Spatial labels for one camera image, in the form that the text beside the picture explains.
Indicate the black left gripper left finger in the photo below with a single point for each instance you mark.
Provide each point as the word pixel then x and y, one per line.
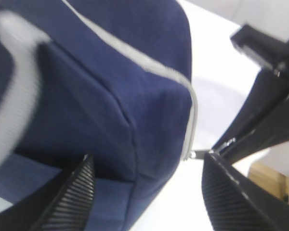
pixel 70 208

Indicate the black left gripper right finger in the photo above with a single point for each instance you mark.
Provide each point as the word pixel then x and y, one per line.
pixel 235 203

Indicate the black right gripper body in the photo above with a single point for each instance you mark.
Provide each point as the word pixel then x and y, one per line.
pixel 268 52

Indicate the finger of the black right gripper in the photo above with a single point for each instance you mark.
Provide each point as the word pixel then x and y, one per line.
pixel 263 120

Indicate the navy blue lunch bag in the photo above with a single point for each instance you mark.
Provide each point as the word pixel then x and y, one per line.
pixel 108 78

